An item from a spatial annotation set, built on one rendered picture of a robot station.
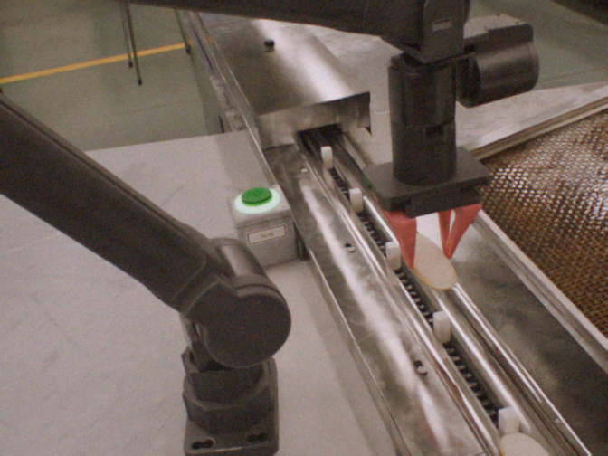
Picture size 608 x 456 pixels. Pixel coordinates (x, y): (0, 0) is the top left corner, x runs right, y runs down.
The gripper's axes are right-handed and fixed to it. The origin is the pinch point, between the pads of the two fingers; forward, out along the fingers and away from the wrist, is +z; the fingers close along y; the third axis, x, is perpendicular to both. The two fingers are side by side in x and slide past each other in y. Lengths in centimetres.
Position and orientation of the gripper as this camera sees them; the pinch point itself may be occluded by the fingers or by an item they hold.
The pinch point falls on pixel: (427, 253)
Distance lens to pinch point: 74.5
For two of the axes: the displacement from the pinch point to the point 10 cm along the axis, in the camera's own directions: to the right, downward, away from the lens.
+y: 9.6, -2.3, 1.5
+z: 1.2, 8.4, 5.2
